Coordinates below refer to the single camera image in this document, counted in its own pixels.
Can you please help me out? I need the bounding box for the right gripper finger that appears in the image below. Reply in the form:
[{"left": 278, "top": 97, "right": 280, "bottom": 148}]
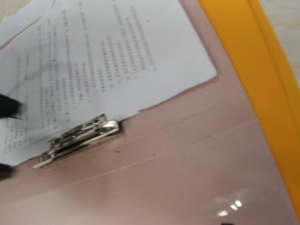
[
  {"left": 0, "top": 164, "right": 13, "bottom": 180},
  {"left": 0, "top": 94, "right": 25, "bottom": 120}
]

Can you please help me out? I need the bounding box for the printed white paper sheet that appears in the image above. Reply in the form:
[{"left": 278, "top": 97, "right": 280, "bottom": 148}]
[{"left": 0, "top": 0, "right": 217, "bottom": 165}]

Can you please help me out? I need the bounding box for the orange folder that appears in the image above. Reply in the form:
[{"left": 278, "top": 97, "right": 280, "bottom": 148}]
[{"left": 200, "top": 0, "right": 300, "bottom": 225}]

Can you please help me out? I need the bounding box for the silver folder clip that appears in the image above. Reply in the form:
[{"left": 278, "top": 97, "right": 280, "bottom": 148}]
[{"left": 33, "top": 114, "right": 121, "bottom": 169}]

